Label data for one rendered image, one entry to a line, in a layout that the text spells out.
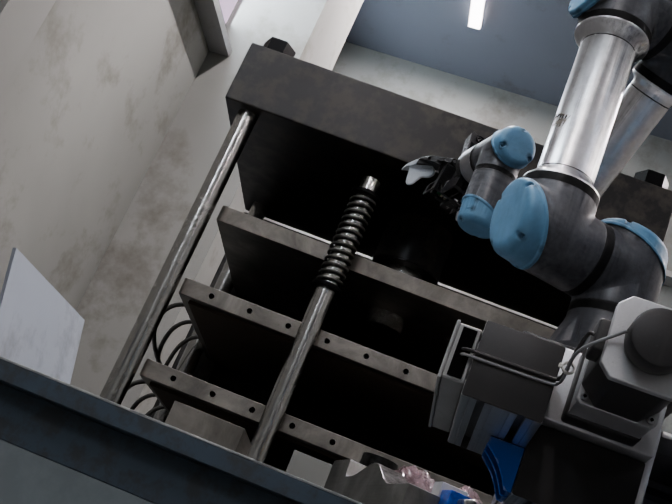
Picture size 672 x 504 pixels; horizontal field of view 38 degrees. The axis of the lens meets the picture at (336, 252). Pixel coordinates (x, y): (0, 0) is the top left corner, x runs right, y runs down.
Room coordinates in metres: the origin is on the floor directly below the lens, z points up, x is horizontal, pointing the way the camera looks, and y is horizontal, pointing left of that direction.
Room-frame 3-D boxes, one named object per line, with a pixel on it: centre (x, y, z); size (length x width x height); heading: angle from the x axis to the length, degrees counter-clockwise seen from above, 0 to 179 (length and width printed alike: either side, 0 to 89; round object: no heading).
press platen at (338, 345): (2.92, -0.23, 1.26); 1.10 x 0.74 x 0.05; 83
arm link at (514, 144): (1.51, -0.20, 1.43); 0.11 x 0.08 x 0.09; 15
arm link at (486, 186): (1.52, -0.22, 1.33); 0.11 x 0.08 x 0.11; 105
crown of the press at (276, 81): (2.87, -0.22, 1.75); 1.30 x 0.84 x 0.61; 83
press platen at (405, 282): (2.93, -0.23, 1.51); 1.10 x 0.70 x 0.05; 83
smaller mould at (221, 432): (2.00, 0.09, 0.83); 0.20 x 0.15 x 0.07; 173
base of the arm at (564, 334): (1.29, -0.40, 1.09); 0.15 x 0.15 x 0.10
